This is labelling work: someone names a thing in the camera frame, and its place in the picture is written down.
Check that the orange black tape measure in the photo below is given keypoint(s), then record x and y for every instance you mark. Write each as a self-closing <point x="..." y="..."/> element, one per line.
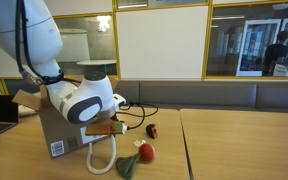
<point x="151" y="131"/>

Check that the red plush radish green leaves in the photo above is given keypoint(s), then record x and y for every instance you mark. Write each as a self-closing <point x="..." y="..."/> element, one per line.
<point x="146" y="152"/>

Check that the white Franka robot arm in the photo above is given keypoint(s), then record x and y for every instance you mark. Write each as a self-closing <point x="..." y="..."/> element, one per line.
<point x="34" y="33"/>

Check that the open cardboard shipping box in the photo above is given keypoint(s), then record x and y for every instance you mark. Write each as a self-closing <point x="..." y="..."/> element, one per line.
<point x="55" y="133"/>

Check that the grey upholstered bench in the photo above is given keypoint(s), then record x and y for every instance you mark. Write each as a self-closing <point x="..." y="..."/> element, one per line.
<point x="197" y="95"/>

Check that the person in dark shirt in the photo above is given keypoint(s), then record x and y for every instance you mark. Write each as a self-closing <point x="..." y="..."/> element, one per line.
<point x="275" y="53"/>

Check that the dark open laptop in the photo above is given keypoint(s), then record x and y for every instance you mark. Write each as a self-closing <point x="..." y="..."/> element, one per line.
<point x="0" y="110"/>

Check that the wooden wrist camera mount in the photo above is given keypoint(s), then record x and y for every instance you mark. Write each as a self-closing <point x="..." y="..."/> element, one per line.
<point x="100" y="128"/>

